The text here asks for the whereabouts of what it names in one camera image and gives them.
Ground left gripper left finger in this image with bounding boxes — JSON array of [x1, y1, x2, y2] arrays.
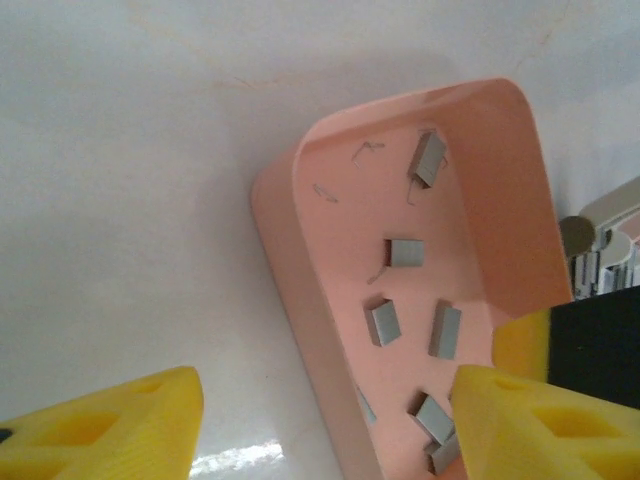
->
[[0, 366, 204, 480]]

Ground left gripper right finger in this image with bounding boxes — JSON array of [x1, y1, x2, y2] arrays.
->
[[452, 364, 640, 480]]

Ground beige and cream mini stapler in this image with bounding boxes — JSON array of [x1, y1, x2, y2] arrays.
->
[[558, 180, 640, 302]]

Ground pink plastic tray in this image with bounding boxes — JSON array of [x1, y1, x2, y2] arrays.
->
[[249, 76, 574, 480]]

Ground grey staple strip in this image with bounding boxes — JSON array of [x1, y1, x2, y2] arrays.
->
[[407, 130, 448, 190], [424, 432, 460, 476], [383, 238, 426, 268], [410, 392, 457, 445], [363, 298, 403, 348], [355, 384, 379, 426], [428, 299, 462, 361]]

